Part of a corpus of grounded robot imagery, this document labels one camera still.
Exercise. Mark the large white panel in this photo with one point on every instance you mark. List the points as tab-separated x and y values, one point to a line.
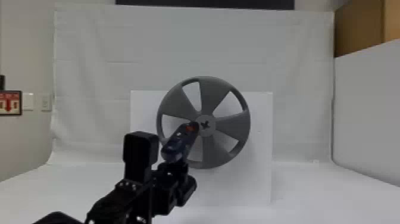
368	119

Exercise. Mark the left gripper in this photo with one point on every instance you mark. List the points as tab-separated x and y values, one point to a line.
170	187

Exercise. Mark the drill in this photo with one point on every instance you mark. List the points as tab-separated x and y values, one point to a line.
180	142

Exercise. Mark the grey wheel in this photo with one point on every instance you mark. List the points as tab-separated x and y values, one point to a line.
231	125

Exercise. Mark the red wall sign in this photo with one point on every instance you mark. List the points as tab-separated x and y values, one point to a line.
10	102

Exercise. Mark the white wall switch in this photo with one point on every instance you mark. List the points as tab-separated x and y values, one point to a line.
28	101
46	102

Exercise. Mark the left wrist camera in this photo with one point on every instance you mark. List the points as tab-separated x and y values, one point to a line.
140	153

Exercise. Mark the brown cupboard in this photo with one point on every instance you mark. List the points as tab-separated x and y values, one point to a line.
359	25

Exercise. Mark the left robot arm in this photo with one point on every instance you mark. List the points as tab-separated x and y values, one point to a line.
112	203

